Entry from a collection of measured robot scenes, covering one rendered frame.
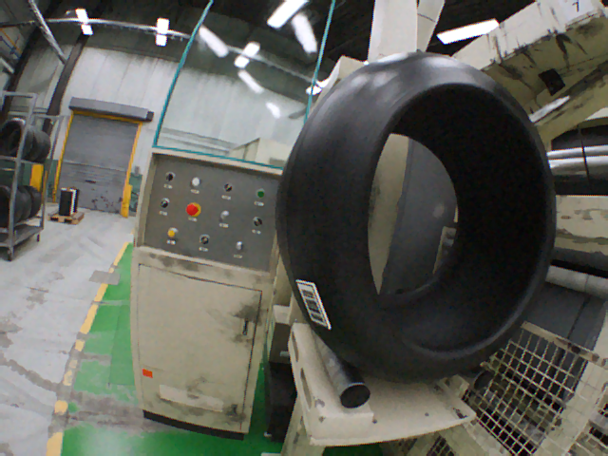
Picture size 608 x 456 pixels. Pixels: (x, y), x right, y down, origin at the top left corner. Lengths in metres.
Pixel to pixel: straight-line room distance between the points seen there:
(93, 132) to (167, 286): 8.95
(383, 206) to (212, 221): 0.59
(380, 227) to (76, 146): 9.63
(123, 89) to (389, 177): 9.63
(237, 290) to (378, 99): 0.80
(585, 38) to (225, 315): 1.35
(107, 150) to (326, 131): 9.30
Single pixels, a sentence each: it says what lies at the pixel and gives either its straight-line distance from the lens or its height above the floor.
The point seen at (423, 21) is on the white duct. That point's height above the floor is 2.22.
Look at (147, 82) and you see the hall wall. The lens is 9.97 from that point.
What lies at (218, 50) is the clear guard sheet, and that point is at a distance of 1.15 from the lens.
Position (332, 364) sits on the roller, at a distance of 0.45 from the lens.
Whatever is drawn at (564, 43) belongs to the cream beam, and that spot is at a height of 1.64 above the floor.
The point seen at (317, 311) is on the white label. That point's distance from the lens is 0.32.
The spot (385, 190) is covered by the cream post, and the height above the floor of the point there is 1.24.
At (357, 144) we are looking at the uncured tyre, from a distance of 0.30.
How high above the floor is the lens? 1.14
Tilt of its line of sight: 3 degrees down
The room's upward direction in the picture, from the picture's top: 12 degrees clockwise
